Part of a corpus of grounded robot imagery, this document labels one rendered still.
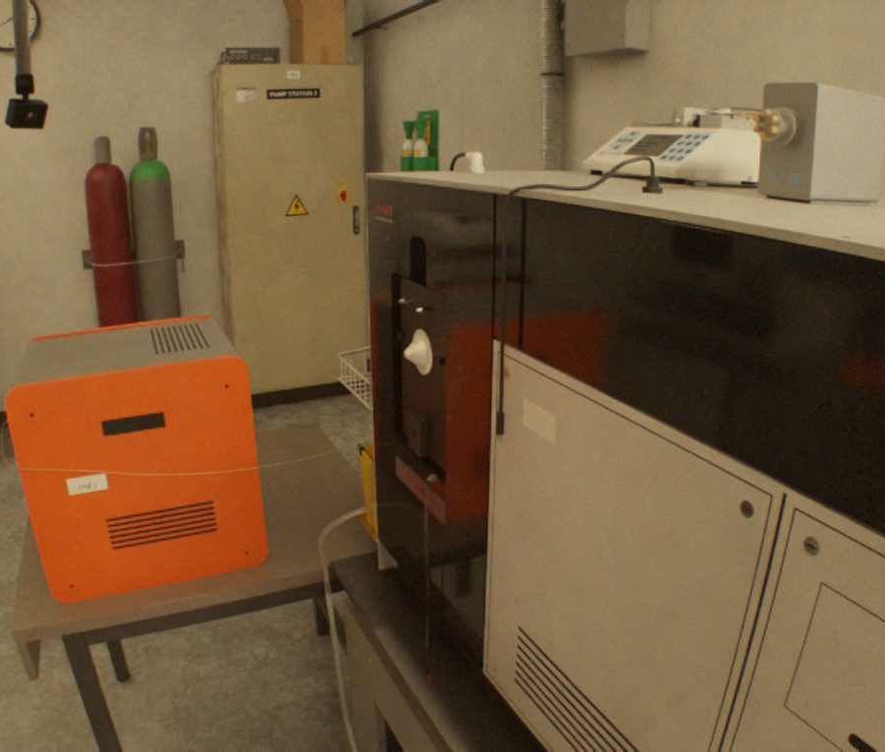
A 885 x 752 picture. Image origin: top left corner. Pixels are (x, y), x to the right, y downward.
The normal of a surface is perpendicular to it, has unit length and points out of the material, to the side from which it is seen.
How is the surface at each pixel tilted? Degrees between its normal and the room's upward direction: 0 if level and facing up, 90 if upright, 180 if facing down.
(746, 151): 87
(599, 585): 90
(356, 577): 0
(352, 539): 0
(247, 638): 0
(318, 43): 90
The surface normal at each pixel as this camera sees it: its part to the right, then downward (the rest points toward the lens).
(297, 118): 0.44, 0.29
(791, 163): -0.90, 0.14
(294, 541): 0.00, -0.95
